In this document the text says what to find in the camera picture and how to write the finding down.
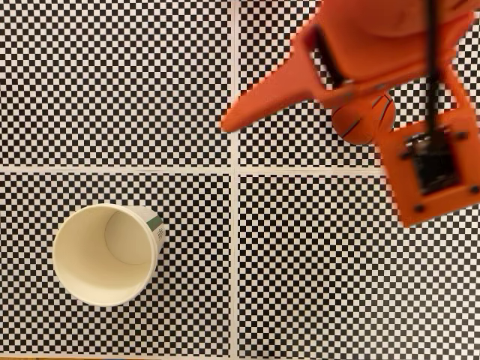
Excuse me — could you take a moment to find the small orange basketball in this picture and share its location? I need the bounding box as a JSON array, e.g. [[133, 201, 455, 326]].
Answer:
[[331, 93, 397, 146]]

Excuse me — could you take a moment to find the white paper cup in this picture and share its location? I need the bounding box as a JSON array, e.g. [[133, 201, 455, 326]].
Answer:
[[52, 203, 167, 308]]

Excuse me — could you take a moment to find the black camera cable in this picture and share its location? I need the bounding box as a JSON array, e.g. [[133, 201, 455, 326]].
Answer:
[[424, 0, 443, 151]]

